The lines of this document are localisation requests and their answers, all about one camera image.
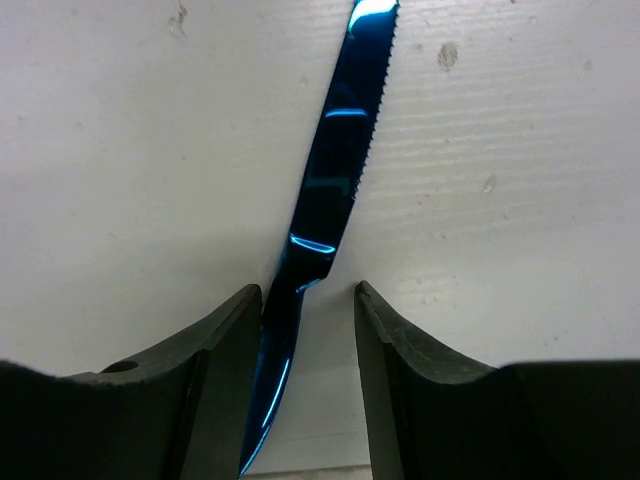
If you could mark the blue metal knife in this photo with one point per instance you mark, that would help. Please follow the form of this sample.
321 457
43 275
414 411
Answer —
329 185

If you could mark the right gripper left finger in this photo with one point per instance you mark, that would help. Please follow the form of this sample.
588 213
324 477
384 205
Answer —
176 410

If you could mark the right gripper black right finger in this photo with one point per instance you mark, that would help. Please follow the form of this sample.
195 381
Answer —
435 413

